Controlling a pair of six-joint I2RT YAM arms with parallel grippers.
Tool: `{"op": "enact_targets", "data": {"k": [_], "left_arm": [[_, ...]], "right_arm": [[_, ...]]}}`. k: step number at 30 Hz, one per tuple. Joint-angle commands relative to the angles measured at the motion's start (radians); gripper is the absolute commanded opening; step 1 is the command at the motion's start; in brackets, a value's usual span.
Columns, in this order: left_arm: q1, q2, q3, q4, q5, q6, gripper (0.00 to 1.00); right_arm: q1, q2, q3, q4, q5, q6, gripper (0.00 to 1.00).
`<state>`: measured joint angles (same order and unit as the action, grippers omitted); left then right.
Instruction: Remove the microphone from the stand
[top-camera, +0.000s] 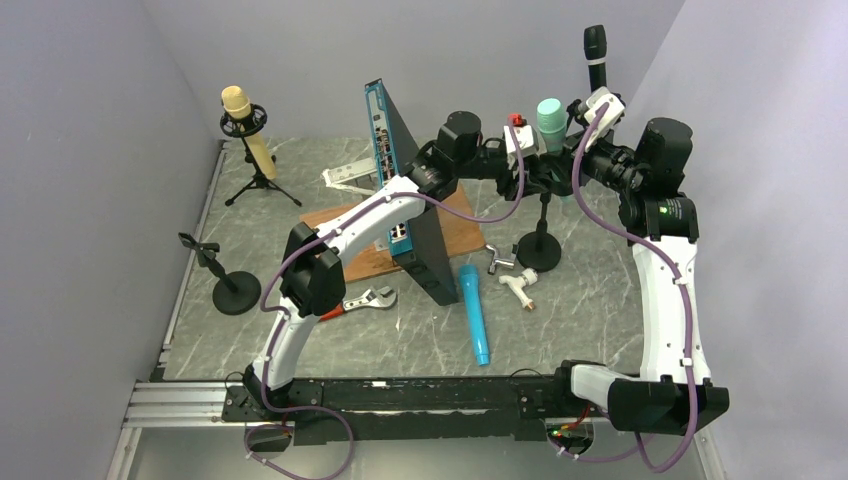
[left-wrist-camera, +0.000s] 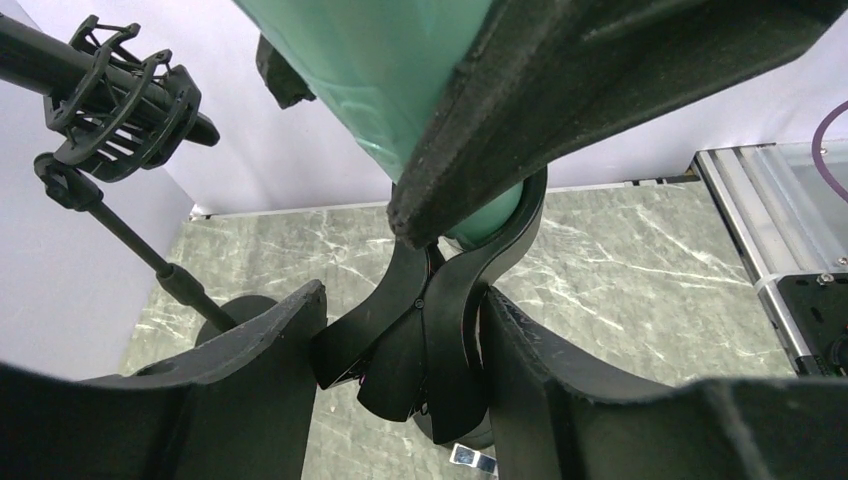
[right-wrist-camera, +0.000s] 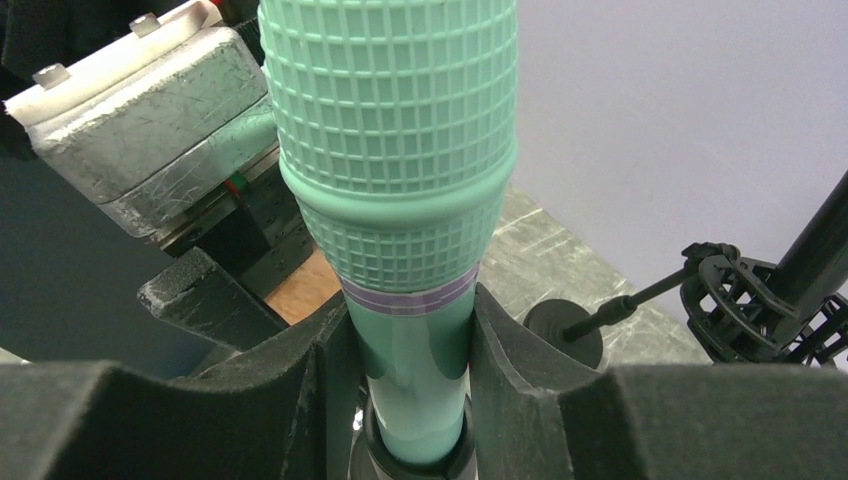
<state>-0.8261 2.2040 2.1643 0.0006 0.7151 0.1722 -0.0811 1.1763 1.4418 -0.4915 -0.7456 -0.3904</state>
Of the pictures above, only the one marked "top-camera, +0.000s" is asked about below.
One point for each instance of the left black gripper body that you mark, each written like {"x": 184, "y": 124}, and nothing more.
{"x": 507, "y": 186}

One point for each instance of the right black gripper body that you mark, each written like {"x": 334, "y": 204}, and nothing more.
{"x": 608, "y": 163}

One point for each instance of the mint green microphone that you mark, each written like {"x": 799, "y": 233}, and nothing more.
{"x": 552, "y": 125}

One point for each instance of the black stand of green microphone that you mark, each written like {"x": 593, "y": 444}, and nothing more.
{"x": 539, "y": 249}

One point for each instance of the blue microphone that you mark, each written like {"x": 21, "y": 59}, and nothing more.
{"x": 469, "y": 283}

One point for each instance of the black microphone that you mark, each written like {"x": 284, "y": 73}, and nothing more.
{"x": 595, "y": 51}

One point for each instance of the black round-base mic stand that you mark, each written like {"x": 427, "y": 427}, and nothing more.
{"x": 235, "y": 292}

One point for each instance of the black stand with shock mount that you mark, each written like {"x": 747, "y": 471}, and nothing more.
{"x": 576, "y": 110}

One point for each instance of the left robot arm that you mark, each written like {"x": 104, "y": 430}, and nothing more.
{"x": 309, "y": 283}

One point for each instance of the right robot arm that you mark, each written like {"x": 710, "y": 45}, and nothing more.
{"x": 673, "y": 393}

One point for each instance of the black tripod mic stand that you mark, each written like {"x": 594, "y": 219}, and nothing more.
{"x": 251, "y": 123}

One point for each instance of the beige microphone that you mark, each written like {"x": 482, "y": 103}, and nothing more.
{"x": 235, "y": 101}

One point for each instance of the chrome faucet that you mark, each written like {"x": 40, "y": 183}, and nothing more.
{"x": 505, "y": 261}

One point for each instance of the white plastic faucet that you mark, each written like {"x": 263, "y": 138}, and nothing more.
{"x": 518, "y": 284}

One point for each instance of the wooden board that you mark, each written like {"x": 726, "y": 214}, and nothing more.
{"x": 460, "y": 236}

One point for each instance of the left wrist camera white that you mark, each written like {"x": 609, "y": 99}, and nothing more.
{"x": 519, "y": 138}

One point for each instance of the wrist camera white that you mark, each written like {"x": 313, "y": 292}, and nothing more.
{"x": 603, "y": 108}
{"x": 519, "y": 138}

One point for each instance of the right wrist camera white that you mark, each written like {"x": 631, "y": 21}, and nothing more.
{"x": 603, "y": 108}

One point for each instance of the blue black network switch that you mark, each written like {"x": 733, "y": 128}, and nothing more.
{"x": 418, "y": 245}

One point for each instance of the adjustable wrench red handle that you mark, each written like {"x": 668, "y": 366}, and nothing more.
{"x": 383, "y": 298}

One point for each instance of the metal bracket holder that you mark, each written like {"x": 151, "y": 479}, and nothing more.
{"x": 358, "y": 177}

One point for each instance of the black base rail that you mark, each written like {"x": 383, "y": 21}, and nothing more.
{"x": 319, "y": 411}

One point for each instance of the aluminium frame rail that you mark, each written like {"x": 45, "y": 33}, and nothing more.
{"x": 155, "y": 405}

